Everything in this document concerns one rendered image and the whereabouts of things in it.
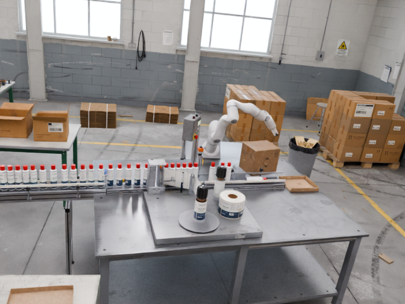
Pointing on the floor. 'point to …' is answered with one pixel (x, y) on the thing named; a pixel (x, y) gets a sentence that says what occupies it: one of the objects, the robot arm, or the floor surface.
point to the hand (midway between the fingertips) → (276, 134)
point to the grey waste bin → (302, 161)
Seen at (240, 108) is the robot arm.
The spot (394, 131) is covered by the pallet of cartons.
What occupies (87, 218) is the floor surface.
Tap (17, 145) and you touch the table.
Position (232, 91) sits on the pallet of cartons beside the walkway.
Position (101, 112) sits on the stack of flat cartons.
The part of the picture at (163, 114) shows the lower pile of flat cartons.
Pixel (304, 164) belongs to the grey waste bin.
